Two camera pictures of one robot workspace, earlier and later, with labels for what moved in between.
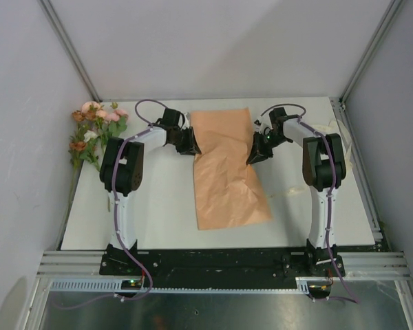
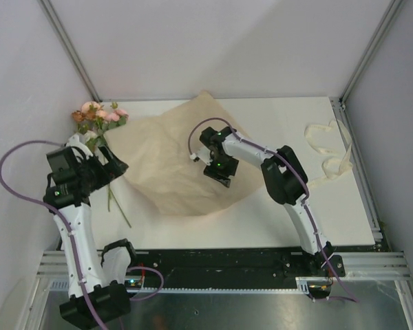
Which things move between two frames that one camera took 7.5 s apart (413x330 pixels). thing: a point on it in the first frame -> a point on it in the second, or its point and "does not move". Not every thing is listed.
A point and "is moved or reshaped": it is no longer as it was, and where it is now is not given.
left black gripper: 191,148 -> 113,168
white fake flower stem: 93,136 does not move
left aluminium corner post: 50,12 does not move
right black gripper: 258,153 -> 213,172
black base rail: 321,263 does not move
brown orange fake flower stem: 76,147 is moved or reshaped
